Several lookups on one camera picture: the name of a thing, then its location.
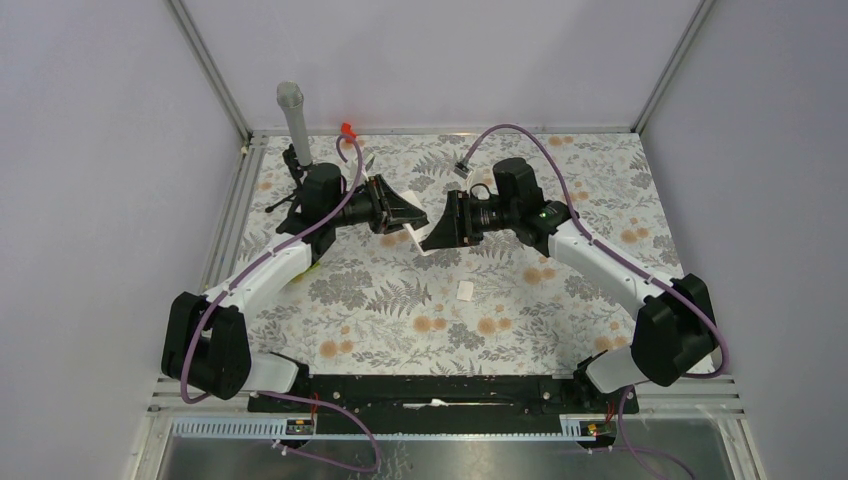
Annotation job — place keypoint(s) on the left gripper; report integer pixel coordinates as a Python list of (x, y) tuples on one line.
[(390, 211)]

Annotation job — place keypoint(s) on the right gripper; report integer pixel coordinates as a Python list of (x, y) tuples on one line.
[(455, 228)]

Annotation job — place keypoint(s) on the white battery cover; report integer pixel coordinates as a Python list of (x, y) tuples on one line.
[(465, 291)]

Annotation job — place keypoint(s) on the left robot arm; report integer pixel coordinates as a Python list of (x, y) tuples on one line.
[(206, 346)]

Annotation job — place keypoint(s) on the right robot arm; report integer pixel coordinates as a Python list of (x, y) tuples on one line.
[(674, 320)]

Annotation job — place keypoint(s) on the floral table mat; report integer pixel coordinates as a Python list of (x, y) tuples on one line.
[(375, 305)]

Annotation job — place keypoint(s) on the red plastic block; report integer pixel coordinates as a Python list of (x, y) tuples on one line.
[(347, 133)]

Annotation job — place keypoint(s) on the grey microphone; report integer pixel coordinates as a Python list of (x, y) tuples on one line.
[(290, 99)]

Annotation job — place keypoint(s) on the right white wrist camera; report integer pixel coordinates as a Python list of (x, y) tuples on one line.
[(462, 169)]

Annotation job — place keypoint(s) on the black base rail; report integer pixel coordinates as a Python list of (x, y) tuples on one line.
[(444, 405)]

